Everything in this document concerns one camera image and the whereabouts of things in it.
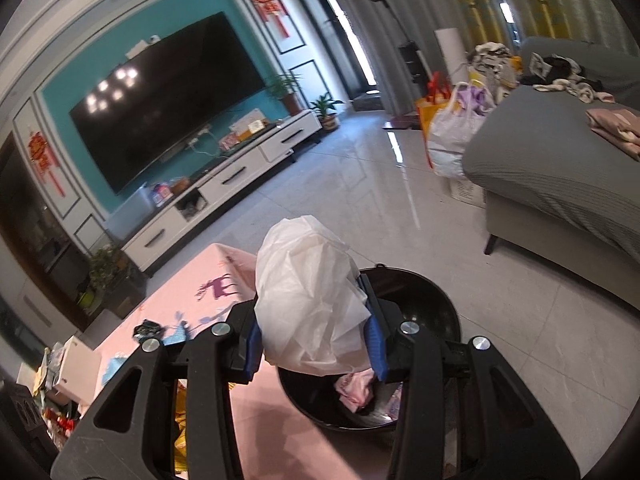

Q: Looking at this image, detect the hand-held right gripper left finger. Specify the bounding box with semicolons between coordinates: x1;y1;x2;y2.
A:
50;300;263;480

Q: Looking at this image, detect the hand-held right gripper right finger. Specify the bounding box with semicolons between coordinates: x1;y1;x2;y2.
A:
357;274;581;480

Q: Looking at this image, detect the black trash bin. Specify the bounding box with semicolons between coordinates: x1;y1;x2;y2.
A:
276;264;462;431

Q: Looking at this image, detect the white tissue paper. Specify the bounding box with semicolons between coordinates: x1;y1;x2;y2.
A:
255;215;372;377

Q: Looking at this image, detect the pink crumpled wrapper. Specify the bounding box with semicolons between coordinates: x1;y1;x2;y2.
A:
334;367;378;413

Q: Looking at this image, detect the pink printed tablecloth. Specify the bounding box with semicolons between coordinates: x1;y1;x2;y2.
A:
92;242;401;480

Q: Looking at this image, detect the black crumpled wrapper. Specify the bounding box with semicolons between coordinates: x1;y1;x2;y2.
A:
132;319;162;343

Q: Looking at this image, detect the yellow wrapper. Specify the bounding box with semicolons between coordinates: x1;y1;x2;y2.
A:
172;382;191;476

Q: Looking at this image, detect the bushy plant in black pot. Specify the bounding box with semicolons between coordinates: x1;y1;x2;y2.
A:
75;242;148;318

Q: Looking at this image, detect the white box with hole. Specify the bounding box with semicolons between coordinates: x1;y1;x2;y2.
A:
52;335;103;406

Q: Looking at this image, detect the white tv cabinet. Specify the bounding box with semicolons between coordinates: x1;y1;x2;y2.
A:
120;110;323;276

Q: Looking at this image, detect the clear plastic box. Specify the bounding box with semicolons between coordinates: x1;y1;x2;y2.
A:
107;190;161;241

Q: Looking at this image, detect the orange white box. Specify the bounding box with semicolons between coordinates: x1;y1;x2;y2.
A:
229;107;266;141

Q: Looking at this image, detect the white bag with purple contents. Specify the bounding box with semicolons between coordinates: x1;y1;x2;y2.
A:
427;82;496;178

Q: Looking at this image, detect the orange shopping bag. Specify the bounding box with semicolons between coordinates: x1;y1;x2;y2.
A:
416;72;453;168

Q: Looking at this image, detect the small potted floor plant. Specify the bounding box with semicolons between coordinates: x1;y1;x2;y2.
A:
310;92;346;132

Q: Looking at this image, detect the dark wooden cabinet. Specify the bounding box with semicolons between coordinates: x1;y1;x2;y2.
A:
0;135;91;331

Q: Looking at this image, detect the grey sofa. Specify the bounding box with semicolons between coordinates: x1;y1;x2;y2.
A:
462;36;640;311

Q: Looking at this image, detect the potted plant in brown pot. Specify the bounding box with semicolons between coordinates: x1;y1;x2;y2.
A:
266;72;303;116

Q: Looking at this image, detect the large black television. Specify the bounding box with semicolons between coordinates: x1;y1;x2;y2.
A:
68;11;267;196

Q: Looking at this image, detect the white paper roll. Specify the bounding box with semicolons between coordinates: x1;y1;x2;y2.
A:
434;27;471;83

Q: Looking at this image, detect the heap of household clutter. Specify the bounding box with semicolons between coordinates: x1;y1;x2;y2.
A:
467;42;523;93

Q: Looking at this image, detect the pink folded cloth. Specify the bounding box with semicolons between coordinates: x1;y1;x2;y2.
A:
586;107;640;161

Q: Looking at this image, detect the pile of clothes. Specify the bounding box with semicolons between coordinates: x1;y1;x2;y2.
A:
520;55;616;103

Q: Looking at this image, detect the red knot wall decoration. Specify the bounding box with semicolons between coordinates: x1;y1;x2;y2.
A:
27;131;66;197
249;0;291;38

